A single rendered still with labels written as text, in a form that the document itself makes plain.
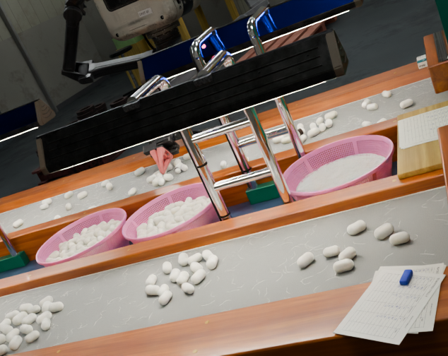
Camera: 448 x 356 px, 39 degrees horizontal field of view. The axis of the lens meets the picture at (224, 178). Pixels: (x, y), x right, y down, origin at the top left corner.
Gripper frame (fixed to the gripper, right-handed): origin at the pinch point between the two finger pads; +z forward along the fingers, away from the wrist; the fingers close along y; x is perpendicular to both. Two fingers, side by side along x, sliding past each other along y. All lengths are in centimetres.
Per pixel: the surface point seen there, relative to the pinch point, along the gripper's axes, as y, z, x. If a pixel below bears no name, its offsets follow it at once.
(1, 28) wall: -481, -569, 355
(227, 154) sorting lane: 21.1, -0.4, 3.7
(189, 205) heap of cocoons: 17.4, 23.8, -16.2
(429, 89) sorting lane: 82, 0, 6
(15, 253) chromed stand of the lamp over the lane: -47, 19, -12
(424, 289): 76, 70, -55
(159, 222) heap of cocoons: 9.3, 26.7, -17.9
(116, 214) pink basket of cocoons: -7.4, 18.0, -14.0
